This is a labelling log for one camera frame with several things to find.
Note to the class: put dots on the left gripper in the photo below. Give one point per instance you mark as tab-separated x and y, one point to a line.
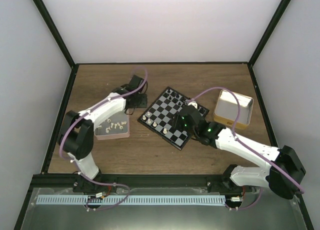
142	105

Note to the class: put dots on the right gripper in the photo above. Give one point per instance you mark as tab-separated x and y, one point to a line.
177	123

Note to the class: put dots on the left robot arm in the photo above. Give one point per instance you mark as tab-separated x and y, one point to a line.
76	135

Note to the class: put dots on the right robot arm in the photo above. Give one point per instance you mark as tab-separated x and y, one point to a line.
278	169

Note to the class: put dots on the black chess pieces row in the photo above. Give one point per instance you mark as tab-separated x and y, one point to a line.
175	97

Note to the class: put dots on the black and white chessboard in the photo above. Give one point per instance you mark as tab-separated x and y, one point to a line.
162	112

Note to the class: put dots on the pink tin box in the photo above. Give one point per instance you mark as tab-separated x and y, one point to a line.
116	126

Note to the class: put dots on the gold tin box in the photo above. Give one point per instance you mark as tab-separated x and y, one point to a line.
226	109

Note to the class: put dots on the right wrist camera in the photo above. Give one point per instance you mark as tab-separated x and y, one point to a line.
193	103

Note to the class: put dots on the black aluminium mounting rail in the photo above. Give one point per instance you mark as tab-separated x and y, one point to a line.
210	182

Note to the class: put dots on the light blue slotted cable duct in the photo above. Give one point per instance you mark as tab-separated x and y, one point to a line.
139	200

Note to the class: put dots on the black enclosure frame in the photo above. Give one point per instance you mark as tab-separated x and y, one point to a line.
63	180

